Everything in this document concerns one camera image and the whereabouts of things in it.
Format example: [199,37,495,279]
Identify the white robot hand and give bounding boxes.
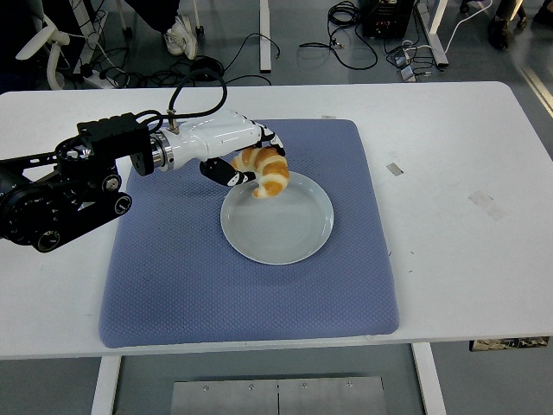
[170,108,289,189]

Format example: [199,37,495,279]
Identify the croissant bread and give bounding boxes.
[230,146,289,200]

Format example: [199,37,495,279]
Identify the grey round plate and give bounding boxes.
[219,171,335,265]

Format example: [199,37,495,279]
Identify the grey metal plate with screws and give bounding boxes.
[170,375,386,415]

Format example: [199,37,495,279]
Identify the white straight table leg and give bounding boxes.
[257,0,272,72]

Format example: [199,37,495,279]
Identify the person's leg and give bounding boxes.
[129,0,181,34]

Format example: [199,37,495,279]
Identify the blue quilted mat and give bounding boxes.
[98,118,399,349]

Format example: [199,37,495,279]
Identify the white chair armrest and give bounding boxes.
[15,12,71,91]

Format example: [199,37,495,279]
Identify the black equipment box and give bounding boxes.
[361,0,412,40]

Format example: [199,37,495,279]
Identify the white angled table leg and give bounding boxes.
[416,0,449,67]

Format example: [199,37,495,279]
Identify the white table support leg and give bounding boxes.
[89,356,123,415]
[410,342,448,415]

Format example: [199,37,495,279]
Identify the large clear tape piece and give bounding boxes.
[467,189,506,222]

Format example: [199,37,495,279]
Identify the black round cable bundle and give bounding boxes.
[189,55,225,82]

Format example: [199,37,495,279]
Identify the thin black cable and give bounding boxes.
[219,32,282,87]

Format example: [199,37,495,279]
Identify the coiled black cable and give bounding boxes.
[298,0,379,70]

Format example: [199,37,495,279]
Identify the white cable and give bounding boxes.
[444,0,493,51]

